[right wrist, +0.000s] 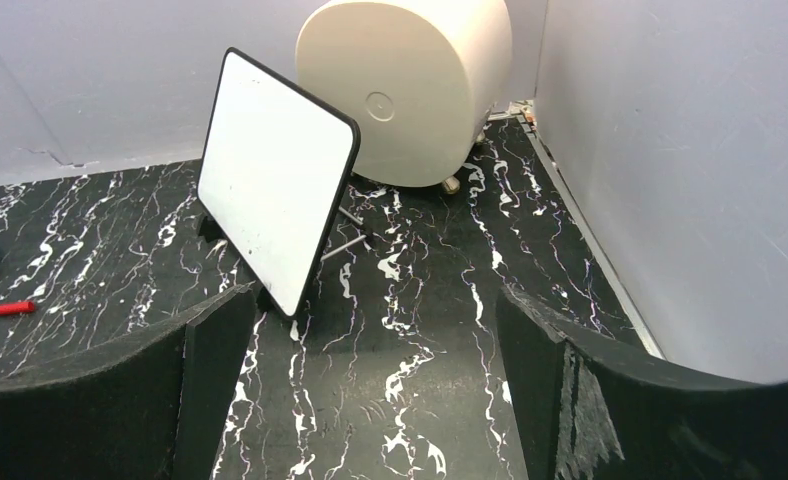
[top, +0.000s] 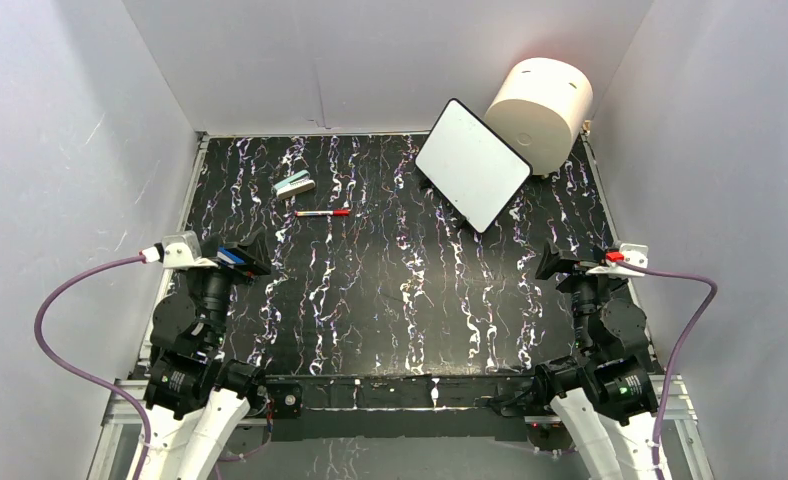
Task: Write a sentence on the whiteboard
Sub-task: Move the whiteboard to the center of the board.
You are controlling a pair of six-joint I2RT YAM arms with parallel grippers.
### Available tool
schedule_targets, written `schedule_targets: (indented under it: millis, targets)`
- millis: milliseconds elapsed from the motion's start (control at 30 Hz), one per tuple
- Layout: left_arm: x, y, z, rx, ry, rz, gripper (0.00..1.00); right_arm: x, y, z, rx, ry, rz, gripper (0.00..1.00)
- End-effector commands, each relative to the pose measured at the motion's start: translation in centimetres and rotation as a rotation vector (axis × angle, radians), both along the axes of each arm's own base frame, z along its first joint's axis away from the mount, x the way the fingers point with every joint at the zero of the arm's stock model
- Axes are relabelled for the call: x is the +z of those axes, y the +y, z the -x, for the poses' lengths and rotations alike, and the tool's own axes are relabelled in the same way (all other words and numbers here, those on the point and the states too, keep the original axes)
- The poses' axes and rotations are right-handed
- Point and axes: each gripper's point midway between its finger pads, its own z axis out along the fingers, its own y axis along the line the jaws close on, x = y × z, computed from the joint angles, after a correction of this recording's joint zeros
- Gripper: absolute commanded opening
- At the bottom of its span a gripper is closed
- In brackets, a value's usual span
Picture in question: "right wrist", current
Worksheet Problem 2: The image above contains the red capped whiteboard marker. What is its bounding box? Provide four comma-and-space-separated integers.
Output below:
0, 301, 36, 316

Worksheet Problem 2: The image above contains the black framed whiteboard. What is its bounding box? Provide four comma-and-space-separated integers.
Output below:
197, 47, 361, 317

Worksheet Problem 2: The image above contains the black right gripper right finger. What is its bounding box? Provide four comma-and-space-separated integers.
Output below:
496, 287, 788, 479

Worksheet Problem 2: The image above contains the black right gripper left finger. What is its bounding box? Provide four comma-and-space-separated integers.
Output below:
0, 285, 257, 479

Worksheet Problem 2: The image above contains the cream cylindrical container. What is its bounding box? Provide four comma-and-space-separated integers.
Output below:
295, 1, 513, 194

